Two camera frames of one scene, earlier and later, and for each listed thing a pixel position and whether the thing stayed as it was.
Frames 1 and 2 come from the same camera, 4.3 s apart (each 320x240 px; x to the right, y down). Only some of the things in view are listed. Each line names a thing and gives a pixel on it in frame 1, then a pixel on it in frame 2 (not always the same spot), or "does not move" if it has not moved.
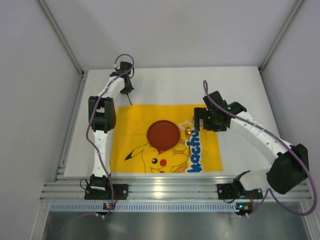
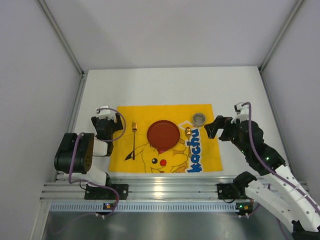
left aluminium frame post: [62, 37] does not move
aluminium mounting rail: [166, 188] does not move
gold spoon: [188, 133] does not move
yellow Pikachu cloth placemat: [195, 151] does not move
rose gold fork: [129, 99] -> [134, 126]
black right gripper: [198, 116] -> [225, 128]
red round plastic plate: [163, 135] does not move
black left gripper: [127, 90] -> [106, 124]
